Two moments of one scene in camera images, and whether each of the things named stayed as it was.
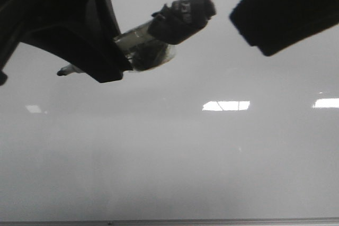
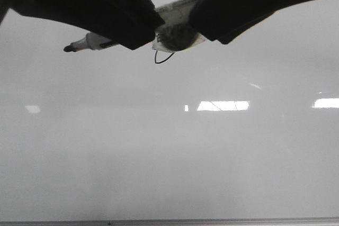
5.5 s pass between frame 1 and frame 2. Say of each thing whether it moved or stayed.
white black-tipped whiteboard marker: moved
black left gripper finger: moved
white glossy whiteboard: stayed
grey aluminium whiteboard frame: stayed
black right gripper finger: moved
